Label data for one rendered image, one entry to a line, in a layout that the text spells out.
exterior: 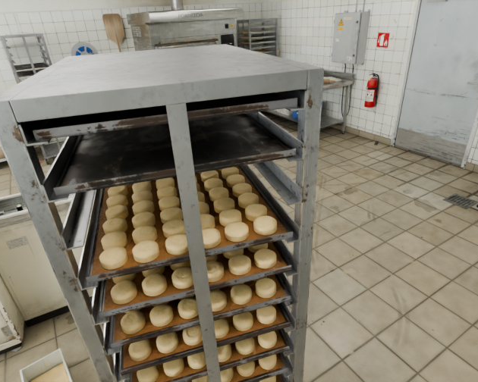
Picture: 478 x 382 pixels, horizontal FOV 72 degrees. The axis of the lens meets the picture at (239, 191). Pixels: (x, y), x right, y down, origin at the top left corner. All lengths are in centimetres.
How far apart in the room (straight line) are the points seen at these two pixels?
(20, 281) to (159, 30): 409
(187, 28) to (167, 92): 528
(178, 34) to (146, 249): 519
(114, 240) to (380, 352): 201
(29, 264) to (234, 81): 225
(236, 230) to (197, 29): 530
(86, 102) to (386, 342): 229
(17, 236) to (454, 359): 279
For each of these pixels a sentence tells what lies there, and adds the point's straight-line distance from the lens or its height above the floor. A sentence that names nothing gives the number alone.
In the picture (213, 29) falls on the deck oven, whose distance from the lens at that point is 597.
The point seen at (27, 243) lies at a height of 68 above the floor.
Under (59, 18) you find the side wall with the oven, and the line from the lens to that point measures 634.
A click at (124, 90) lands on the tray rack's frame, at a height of 182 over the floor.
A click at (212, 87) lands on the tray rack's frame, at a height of 181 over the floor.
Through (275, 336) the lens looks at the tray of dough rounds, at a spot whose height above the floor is 115.
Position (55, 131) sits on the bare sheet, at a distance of 53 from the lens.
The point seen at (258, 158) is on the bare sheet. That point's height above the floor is 168.
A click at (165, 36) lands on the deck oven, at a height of 167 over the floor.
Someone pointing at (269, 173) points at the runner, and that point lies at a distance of 75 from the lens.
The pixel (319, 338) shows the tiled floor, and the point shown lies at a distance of 242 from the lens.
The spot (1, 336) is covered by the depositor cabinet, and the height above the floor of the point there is 18.
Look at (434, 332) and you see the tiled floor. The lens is 267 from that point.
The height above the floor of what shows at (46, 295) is 24.
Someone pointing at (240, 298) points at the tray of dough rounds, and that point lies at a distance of 78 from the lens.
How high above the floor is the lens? 190
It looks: 28 degrees down
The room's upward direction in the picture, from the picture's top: 3 degrees counter-clockwise
